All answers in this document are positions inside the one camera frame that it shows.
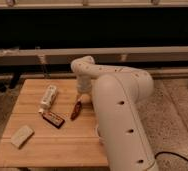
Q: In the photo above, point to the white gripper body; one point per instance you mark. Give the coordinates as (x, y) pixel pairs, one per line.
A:
(84, 84)

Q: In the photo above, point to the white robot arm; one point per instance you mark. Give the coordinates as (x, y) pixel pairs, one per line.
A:
(115, 91)

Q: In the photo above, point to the red chili pepper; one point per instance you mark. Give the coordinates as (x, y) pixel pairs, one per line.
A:
(76, 110)

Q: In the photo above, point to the white plastic bottle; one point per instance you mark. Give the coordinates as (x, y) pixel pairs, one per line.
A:
(48, 98)

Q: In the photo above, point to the dark chocolate bar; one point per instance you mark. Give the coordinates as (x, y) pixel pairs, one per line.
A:
(53, 119)

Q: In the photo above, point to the wooden table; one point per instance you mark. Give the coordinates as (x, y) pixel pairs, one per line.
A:
(75, 144)

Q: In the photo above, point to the beige sponge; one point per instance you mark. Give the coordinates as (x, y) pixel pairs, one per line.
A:
(21, 136)

